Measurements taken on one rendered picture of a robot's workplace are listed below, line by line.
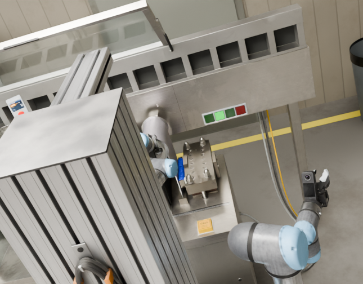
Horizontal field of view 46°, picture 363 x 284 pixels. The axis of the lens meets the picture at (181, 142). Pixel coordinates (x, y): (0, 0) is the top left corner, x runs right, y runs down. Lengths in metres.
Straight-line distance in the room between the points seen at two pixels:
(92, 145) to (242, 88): 1.73
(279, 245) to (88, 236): 0.60
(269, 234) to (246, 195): 2.44
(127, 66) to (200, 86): 0.40
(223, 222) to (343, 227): 1.34
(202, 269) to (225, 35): 1.21
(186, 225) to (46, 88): 1.04
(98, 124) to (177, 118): 1.67
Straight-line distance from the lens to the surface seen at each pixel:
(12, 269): 2.54
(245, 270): 2.38
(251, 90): 2.42
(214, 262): 2.31
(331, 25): 4.45
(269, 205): 3.57
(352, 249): 3.18
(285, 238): 1.26
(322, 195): 1.72
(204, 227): 2.14
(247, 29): 2.30
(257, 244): 1.28
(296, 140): 2.83
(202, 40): 2.29
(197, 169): 2.35
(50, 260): 0.89
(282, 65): 2.40
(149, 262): 0.87
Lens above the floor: 2.36
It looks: 30 degrees down
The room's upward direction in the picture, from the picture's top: 18 degrees counter-clockwise
